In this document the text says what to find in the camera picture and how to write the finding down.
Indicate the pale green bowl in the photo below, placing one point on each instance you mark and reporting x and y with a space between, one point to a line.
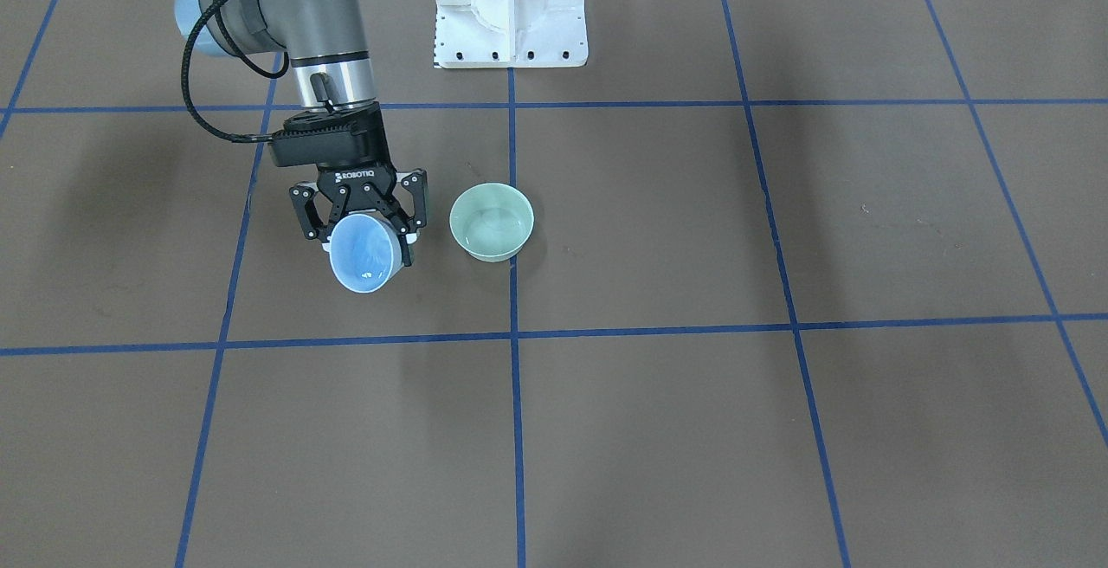
492 221

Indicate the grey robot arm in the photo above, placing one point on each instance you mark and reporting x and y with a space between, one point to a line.
321 43

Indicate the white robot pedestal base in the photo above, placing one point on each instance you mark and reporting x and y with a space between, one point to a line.
510 34

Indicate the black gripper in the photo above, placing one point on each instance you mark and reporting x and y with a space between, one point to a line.
357 179

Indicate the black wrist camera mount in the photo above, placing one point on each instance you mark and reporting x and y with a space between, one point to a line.
342 139

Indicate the light blue plastic cup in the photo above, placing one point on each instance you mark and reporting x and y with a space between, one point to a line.
364 253

